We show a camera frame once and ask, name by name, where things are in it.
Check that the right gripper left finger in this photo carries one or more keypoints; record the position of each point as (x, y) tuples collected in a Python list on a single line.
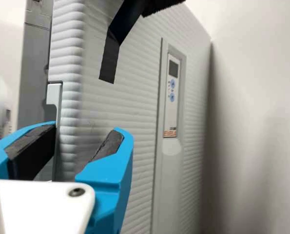
[(20, 151)]

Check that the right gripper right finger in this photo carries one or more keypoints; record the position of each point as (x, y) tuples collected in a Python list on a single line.
[(110, 175)]

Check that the incubator door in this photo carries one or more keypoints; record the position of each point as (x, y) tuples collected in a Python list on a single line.
[(135, 109)]

